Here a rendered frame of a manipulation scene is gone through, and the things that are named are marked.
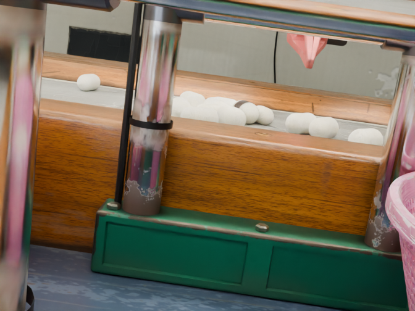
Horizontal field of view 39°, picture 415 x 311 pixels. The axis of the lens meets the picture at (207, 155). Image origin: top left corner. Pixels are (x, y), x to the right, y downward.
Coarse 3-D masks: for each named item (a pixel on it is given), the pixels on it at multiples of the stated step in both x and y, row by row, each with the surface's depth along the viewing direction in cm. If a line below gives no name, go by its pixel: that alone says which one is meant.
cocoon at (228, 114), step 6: (222, 108) 54; (228, 108) 53; (234, 108) 53; (222, 114) 54; (228, 114) 53; (234, 114) 52; (240, 114) 53; (222, 120) 53; (228, 120) 53; (234, 120) 52; (240, 120) 52
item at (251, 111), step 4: (240, 100) 60; (244, 104) 58; (248, 104) 58; (252, 104) 58; (240, 108) 58; (244, 108) 58; (248, 108) 58; (252, 108) 58; (256, 108) 58; (244, 112) 58; (248, 112) 57; (252, 112) 57; (256, 112) 58; (248, 116) 58; (252, 116) 58; (256, 116) 58; (248, 120) 58; (252, 120) 58
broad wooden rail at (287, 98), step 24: (48, 72) 73; (72, 72) 73; (96, 72) 73; (120, 72) 74; (192, 72) 81; (216, 96) 72; (240, 96) 72; (264, 96) 73; (288, 96) 73; (312, 96) 73; (336, 96) 74; (360, 96) 79; (360, 120) 71; (384, 120) 72
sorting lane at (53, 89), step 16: (48, 80) 71; (64, 80) 72; (48, 96) 59; (64, 96) 60; (80, 96) 62; (96, 96) 63; (112, 96) 65; (176, 96) 72; (288, 112) 71; (272, 128) 58; (352, 128) 66; (384, 128) 69
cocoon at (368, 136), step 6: (354, 132) 50; (360, 132) 50; (366, 132) 50; (372, 132) 51; (378, 132) 51; (348, 138) 51; (354, 138) 50; (360, 138) 50; (366, 138) 50; (372, 138) 50; (378, 138) 51; (378, 144) 51
